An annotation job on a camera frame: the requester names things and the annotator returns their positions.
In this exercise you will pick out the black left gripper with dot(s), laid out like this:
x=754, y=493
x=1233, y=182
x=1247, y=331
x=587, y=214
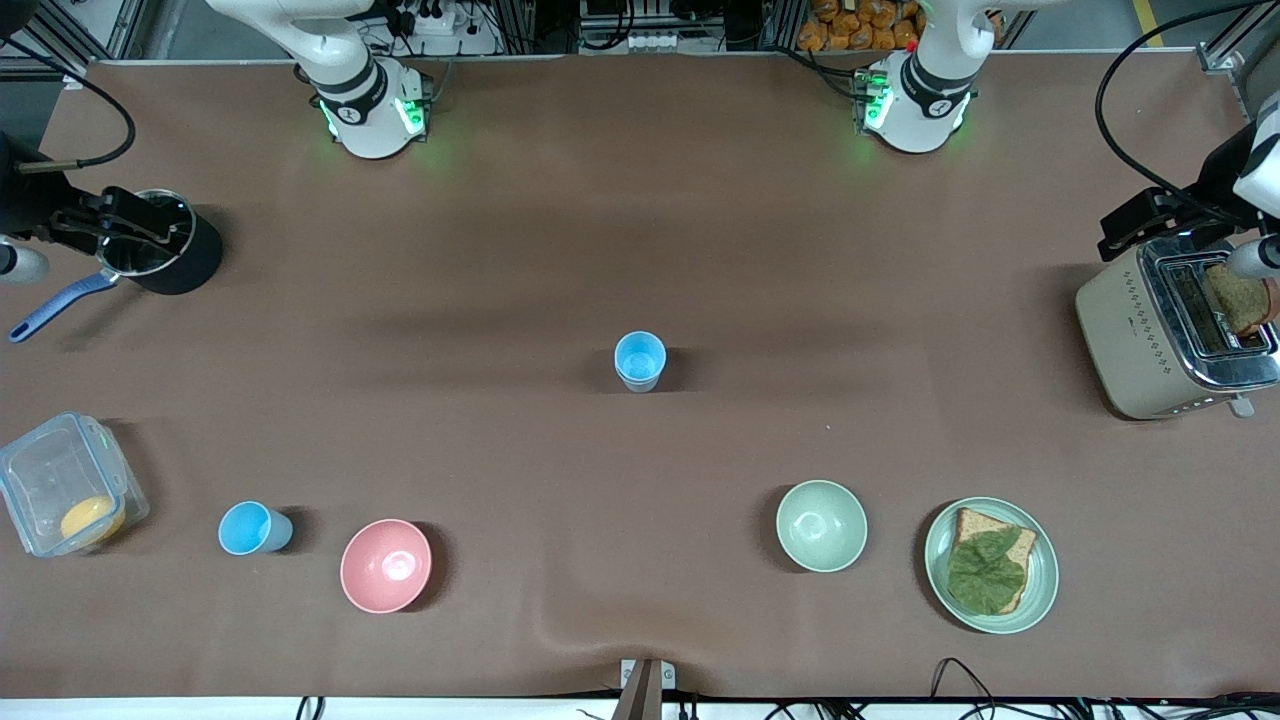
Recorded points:
x=1213, y=184

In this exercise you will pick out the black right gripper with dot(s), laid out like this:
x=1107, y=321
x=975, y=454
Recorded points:
x=25, y=203

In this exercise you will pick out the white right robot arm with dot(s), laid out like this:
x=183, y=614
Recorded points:
x=350, y=70

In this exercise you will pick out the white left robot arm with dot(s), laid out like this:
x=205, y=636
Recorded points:
x=930, y=90

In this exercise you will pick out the brown toast slice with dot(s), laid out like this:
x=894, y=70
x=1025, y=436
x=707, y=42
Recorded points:
x=1240, y=300

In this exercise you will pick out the beige chrome toaster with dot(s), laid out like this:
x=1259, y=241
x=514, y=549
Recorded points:
x=1120, y=330

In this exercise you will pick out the clear plastic storage container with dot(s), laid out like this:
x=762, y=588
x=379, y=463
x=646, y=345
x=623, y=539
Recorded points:
x=50, y=470

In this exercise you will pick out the orange round fruit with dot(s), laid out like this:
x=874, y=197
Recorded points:
x=90, y=518

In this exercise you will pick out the orange snack bags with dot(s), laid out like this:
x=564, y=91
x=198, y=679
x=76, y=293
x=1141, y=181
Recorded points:
x=860, y=25

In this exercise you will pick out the brown bread slice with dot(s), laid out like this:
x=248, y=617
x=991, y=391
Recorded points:
x=975, y=525

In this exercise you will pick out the pale green plate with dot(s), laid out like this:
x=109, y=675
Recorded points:
x=1040, y=580

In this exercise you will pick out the white power strip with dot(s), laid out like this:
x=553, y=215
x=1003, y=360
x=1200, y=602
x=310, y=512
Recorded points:
x=430, y=18

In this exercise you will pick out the green lettuce leaf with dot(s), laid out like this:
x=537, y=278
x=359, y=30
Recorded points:
x=985, y=575

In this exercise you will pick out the pink bowl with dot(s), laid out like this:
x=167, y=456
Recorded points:
x=386, y=566

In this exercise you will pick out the pale green bowl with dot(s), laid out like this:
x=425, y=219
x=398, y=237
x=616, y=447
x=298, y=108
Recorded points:
x=822, y=526

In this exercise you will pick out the brown table mat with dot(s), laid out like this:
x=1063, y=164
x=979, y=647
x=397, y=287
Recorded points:
x=600, y=250

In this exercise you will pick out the aluminium frame profile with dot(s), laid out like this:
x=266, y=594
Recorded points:
x=90, y=30
x=1240, y=45

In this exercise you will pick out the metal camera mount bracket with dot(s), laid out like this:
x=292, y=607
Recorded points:
x=642, y=690

